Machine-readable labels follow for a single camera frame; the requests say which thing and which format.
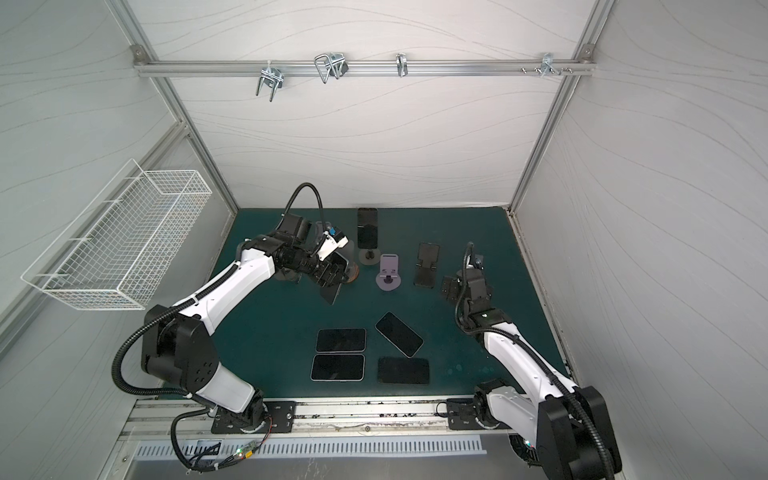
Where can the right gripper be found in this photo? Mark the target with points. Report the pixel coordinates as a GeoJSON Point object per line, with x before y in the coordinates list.
{"type": "Point", "coordinates": [455, 287]}

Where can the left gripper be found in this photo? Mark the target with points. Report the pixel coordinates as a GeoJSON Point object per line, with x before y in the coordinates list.
{"type": "Point", "coordinates": [327, 279]}

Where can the pink-edged phone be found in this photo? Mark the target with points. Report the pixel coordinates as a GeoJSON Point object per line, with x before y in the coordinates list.
{"type": "Point", "coordinates": [341, 340]}

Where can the dark phone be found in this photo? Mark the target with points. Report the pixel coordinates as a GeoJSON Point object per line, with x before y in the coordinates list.
{"type": "Point", "coordinates": [367, 228]}

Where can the silver-edged phone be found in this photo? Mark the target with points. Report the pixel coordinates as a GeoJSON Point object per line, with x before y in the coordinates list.
{"type": "Point", "coordinates": [399, 334]}

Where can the white-edged phone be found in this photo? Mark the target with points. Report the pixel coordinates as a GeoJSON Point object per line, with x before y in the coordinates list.
{"type": "Point", "coordinates": [338, 368]}

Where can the black phone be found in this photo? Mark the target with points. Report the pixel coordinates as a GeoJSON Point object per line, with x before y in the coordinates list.
{"type": "Point", "coordinates": [405, 371]}

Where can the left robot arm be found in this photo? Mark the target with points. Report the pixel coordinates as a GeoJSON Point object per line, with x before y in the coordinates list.
{"type": "Point", "coordinates": [177, 341]}

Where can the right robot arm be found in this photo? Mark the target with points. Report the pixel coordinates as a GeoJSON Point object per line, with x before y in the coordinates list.
{"type": "Point", "coordinates": [557, 425]}

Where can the wooden base phone stand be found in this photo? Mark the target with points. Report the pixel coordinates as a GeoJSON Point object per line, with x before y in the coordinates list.
{"type": "Point", "coordinates": [352, 272]}

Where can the black folding phone stand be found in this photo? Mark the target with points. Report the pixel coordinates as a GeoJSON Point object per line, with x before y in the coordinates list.
{"type": "Point", "coordinates": [426, 265]}

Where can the grey phone stand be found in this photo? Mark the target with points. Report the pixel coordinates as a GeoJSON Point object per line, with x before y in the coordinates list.
{"type": "Point", "coordinates": [287, 275]}

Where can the grey round stand back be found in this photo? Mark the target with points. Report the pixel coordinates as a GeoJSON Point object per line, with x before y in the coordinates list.
{"type": "Point", "coordinates": [369, 256]}

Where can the purple phone stand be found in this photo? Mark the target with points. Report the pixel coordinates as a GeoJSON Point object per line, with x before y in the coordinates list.
{"type": "Point", "coordinates": [388, 278]}

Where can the metal U-bolt clamp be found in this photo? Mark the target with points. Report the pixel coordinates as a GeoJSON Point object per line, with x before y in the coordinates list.
{"type": "Point", "coordinates": [271, 79]}

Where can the metal hook clamp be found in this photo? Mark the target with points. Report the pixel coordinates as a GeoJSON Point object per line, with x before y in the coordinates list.
{"type": "Point", "coordinates": [331, 65]}

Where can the aluminium crossbar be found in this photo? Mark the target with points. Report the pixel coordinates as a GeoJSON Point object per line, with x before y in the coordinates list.
{"type": "Point", "coordinates": [357, 68]}

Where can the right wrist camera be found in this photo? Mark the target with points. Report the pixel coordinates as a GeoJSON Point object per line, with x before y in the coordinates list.
{"type": "Point", "coordinates": [473, 261]}

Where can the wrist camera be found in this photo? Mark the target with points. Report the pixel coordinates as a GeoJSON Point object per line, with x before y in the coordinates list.
{"type": "Point", "coordinates": [473, 261]}
{"type": "Point", "coordinates": [330, 242]}

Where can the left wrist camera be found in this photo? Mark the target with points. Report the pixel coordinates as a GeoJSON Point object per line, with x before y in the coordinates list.
{"type": "Point", "coordinates": [330, 242]}

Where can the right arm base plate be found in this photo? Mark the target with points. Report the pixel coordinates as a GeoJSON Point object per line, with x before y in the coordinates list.
{"type": "Point", "coordinates": [465, 414]}

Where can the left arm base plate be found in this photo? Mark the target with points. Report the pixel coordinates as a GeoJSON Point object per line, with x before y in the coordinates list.
{"type": "Point", "coordinates": [260, 417]}

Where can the white slotted cable duct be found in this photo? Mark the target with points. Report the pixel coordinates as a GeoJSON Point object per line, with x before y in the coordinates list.
{"type": "Point", "coordinates": [323, 447]}

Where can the white wire basket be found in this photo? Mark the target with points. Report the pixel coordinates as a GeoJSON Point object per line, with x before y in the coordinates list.
{"type": "Point", "coordinates": [114, 254]}

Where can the small metal ring clamp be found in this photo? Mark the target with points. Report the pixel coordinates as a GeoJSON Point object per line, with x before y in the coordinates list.
{"type": "Point", "coordinates": [401, 65]}

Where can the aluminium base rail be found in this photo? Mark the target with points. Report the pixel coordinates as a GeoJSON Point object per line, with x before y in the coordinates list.
{"type": "Point", "coordinates": [350, 416]}

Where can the metal bracket clamp right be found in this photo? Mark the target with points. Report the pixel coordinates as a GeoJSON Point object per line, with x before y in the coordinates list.
{"type": "Point", "coordinates": [546, 68]}

